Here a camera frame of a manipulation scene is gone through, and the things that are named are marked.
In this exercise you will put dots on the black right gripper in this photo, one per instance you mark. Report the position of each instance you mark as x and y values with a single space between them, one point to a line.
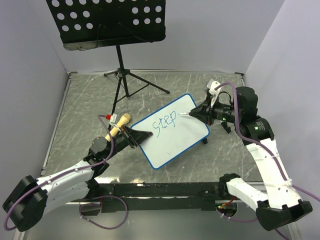
205 116

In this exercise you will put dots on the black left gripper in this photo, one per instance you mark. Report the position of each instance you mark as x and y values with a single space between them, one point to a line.
136 136

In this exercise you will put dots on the blue framed whiteboard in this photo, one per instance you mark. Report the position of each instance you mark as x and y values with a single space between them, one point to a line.
173 134

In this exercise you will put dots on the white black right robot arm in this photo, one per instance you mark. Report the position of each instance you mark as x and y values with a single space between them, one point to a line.
281 204

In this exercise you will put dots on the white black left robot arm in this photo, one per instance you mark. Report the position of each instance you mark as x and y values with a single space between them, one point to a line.
32 198

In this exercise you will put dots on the wooden microphone toy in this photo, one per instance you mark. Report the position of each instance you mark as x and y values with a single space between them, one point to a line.
124 119

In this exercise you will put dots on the black music stand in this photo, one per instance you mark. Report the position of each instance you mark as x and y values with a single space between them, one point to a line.
90 24

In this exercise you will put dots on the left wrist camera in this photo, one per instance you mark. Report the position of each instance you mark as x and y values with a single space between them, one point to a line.
112 118

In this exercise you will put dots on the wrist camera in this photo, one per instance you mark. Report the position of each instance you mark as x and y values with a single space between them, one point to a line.
112 118
211 92

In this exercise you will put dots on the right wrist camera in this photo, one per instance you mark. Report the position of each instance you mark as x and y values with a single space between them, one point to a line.
211 92

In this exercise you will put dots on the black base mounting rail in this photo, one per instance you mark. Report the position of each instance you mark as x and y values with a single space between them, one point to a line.
166 196

